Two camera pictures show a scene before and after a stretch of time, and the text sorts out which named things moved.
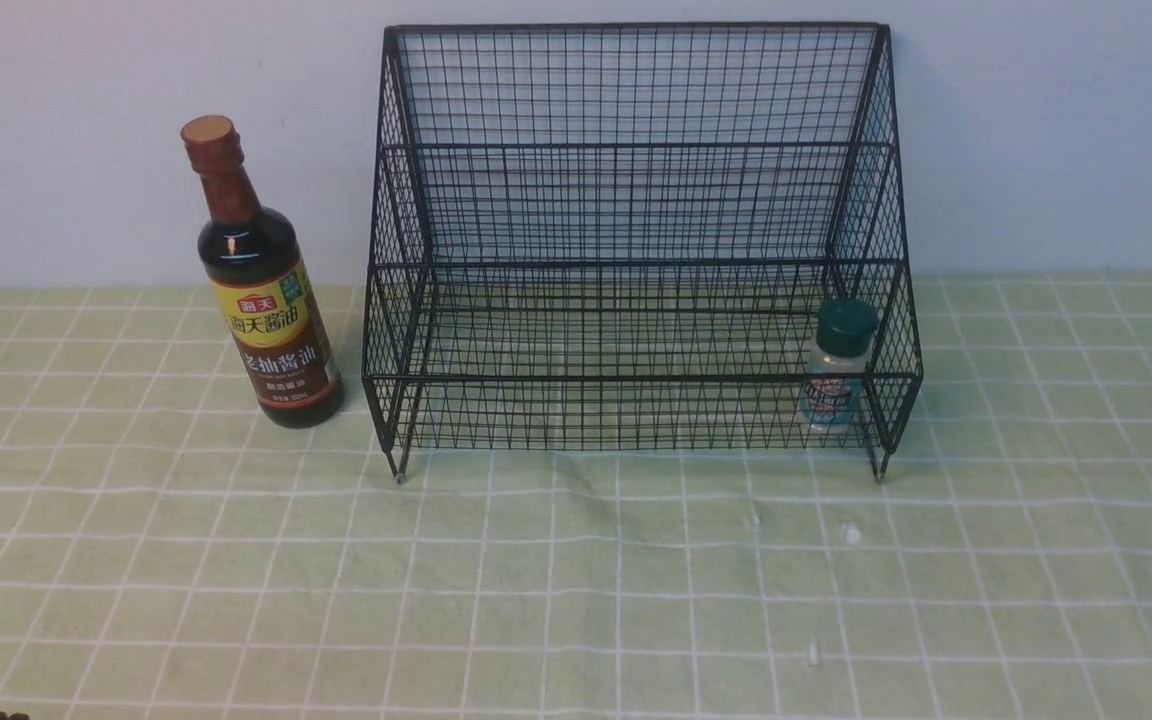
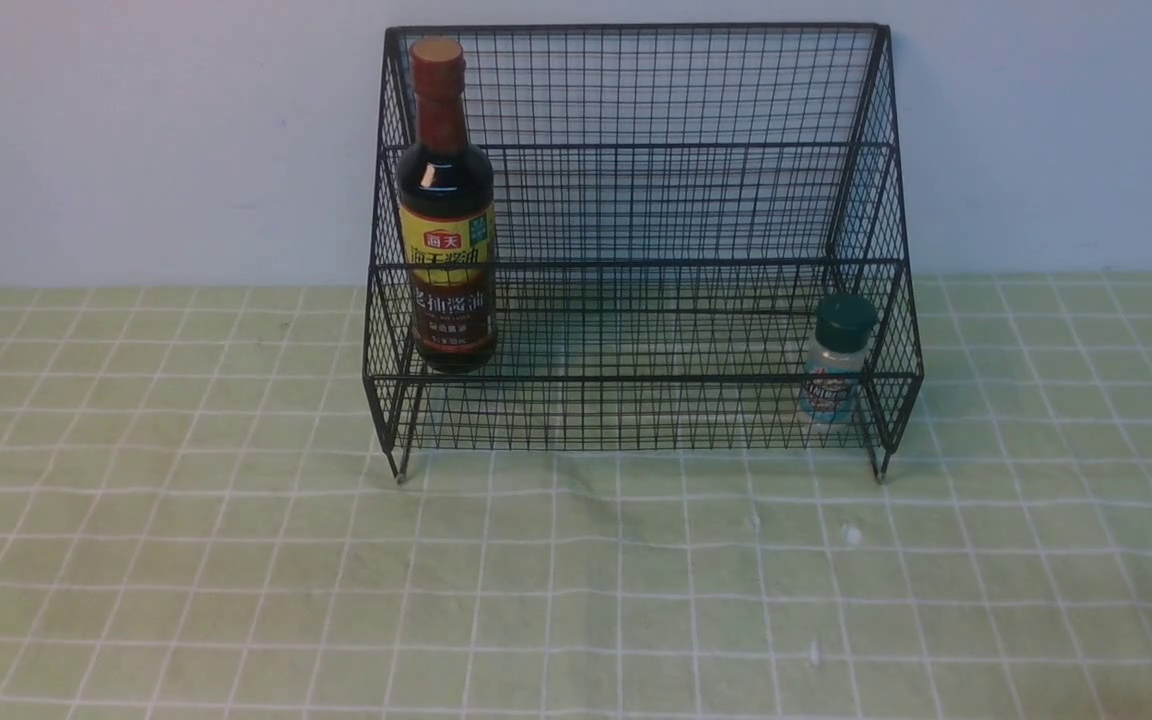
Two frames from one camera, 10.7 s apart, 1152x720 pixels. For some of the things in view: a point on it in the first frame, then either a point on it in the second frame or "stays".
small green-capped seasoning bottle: (831, 399) stays
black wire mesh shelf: (640, 237) stays
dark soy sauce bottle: (257, 268) to (447, 213)
